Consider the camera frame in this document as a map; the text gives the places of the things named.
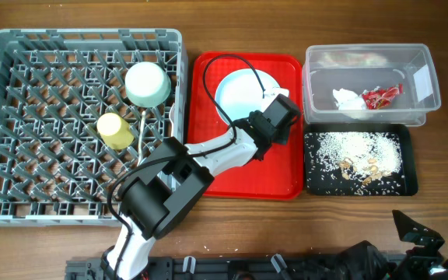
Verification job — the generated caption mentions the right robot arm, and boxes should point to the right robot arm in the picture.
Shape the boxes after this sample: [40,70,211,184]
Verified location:
[335,210,448,280]

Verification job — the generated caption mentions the green plastic bowl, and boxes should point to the green plastic bowl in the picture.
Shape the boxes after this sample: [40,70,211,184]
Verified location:
[124,61,171,107]

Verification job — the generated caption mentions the grey plastic dishwasher rack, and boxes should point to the grey plastic dishwasher rack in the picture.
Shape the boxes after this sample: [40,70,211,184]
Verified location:
[0,29,188,227]

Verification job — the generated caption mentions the pile of white rice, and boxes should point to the pile of white rice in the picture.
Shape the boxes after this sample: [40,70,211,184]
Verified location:
[306,131,403,179]

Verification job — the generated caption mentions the clear plastic waste bin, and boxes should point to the clear plastic waste bin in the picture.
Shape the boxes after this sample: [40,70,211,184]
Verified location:
[303,44,442,126]

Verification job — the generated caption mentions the red plastic serving tray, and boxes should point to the red plastic serving tray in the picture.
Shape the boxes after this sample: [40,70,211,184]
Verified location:
[186,51,304,200]

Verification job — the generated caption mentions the peanut shells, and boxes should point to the peanut shells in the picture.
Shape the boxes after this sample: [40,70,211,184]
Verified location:
[338,158,392,187]

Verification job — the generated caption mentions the light blue plate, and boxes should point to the light blue plate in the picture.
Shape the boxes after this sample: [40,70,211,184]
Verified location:
[214,68,283,121]

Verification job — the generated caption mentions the red snack wrapper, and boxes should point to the red snack wrapper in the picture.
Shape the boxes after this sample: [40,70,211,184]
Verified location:
[362,83,404,110]

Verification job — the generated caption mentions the white plastic fork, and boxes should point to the white plastic fork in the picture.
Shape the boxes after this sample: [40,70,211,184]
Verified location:
[169,103,176,137]

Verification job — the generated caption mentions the crumpled white paper napkin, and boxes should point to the crumpled white paper napkin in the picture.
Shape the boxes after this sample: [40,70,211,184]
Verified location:
[332,89,367,110]

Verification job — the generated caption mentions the white plastic spoon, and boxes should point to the white plastic spoon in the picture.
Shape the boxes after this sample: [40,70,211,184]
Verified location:
[137,110,146,166]

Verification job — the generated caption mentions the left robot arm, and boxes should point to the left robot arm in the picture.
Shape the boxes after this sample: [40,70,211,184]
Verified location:
[102,95,301,279]

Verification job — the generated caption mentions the black food waste tray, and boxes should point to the black food waste tray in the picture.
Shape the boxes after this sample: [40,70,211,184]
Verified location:
[304,123,418,196]

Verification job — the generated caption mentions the yellow plastic cup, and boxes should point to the yellow plastic cup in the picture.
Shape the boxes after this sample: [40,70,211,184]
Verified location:
[96,113,134,150]

